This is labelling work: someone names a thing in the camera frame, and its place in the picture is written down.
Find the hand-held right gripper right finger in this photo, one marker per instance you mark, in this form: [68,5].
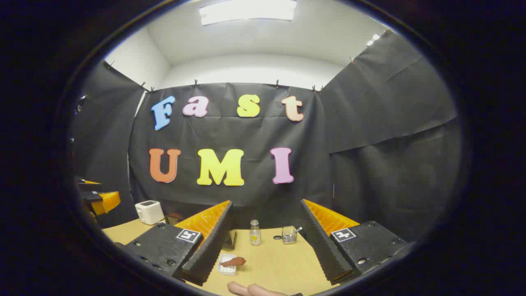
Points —
[324,250]

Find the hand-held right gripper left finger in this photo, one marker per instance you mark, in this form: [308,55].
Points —
[211,250]

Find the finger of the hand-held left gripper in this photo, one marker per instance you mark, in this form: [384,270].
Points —
[106,201]
[88,186]

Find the black electric oven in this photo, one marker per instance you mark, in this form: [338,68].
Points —
[229,239]

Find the brown meat piece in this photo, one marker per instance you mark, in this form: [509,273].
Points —
[235,261]

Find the white plastic tray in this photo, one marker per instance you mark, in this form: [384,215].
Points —
[226,269]

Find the white toaster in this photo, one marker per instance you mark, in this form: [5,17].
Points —
[149,211]

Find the clear glass bottle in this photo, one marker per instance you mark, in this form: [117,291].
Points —
[255,234]

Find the ceiling light panel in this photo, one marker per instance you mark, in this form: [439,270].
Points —
[246,11]
[372,39]

